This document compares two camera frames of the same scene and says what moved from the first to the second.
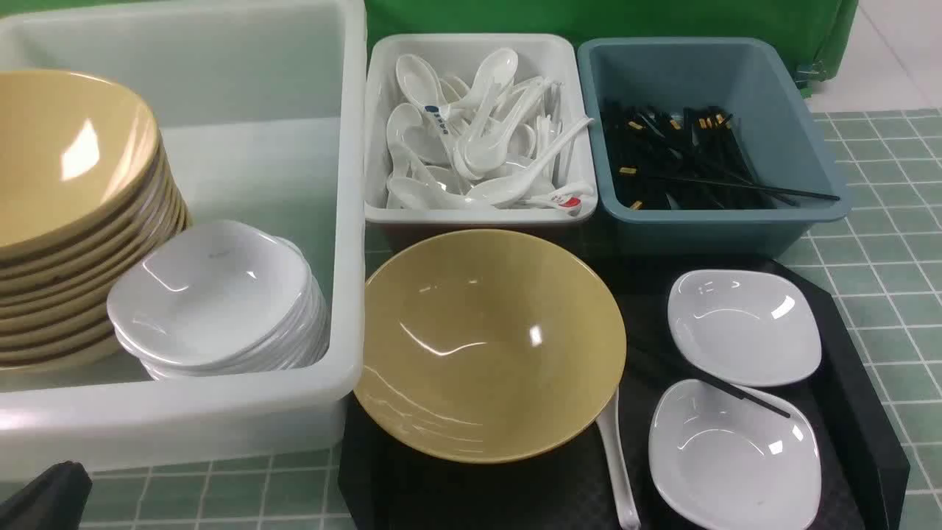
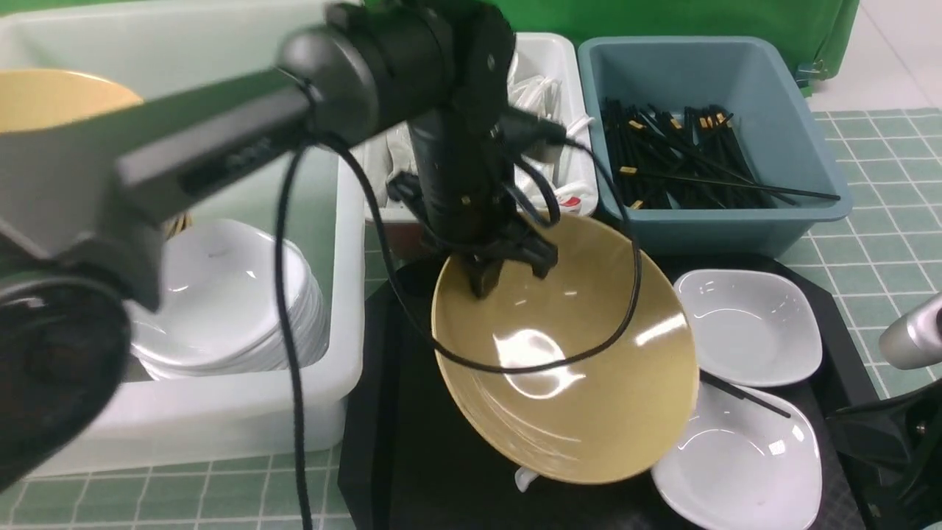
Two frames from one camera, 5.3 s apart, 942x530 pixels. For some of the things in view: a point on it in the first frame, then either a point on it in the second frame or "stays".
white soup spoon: [625, 497] -> [524, 477]
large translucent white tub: [265, 105] stays
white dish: [745, 327] stays
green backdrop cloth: [821, 30] stays
